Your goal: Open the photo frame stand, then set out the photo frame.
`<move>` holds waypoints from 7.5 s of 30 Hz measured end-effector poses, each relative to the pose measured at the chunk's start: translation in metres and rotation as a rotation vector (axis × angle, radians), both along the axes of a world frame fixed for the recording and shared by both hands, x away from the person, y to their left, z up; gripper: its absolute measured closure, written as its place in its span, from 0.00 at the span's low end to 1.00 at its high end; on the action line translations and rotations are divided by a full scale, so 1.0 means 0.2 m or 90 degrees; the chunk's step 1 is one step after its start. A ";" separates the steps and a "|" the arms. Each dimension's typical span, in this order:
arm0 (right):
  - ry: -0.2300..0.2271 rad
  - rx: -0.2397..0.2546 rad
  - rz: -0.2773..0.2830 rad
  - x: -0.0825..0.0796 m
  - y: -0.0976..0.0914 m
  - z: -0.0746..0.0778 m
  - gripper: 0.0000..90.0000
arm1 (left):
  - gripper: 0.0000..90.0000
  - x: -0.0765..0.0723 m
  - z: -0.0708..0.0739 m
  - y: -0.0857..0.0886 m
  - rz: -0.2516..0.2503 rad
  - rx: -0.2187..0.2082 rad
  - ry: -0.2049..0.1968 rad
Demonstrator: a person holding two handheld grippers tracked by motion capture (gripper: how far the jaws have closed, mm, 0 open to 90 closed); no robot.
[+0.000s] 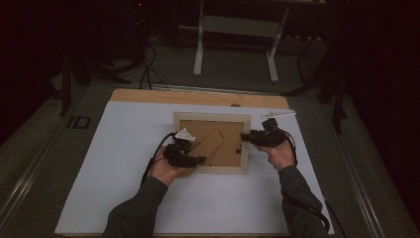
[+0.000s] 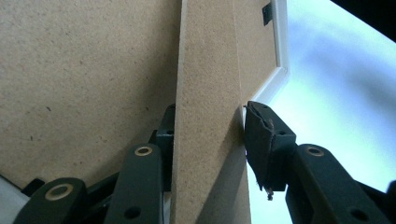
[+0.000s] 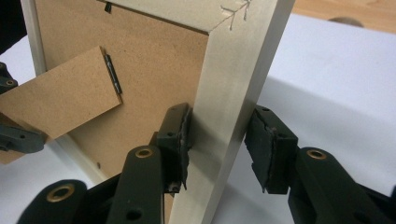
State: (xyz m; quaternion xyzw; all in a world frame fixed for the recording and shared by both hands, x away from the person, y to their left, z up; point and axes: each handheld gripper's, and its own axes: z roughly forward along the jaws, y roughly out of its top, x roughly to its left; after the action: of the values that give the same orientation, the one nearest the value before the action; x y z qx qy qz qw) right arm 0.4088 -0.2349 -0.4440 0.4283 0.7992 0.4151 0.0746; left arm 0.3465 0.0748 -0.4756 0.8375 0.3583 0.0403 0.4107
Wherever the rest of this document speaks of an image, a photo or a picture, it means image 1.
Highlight light wooden picture frame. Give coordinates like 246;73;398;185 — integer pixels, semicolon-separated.
172;111;253;176

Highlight black floor socket plate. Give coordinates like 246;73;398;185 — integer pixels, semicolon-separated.
67;115;92;130

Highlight white metal stand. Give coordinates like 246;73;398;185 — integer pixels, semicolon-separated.
192;0;292;83

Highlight person's left hand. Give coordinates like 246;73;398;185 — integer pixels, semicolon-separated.
149;147;196;187

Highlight black tripod stand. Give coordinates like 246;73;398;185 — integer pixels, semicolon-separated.
282;33;350;135

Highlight black floor cables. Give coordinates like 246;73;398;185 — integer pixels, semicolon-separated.
138;41;170;91

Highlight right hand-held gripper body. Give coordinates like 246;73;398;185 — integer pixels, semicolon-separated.
253;110;297;149

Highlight person's right hand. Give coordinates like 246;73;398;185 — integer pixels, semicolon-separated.
257;142;297;173

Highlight metal floor rail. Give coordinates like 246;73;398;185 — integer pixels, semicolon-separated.
0;123;68;226
325;105;387;238

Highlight left hand-held gripper cable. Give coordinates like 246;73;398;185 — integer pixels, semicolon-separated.
140;131;177;186

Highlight white table mat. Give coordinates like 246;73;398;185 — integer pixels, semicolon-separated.
53;100;335;236

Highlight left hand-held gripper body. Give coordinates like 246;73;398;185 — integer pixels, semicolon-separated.
163;128;199;169

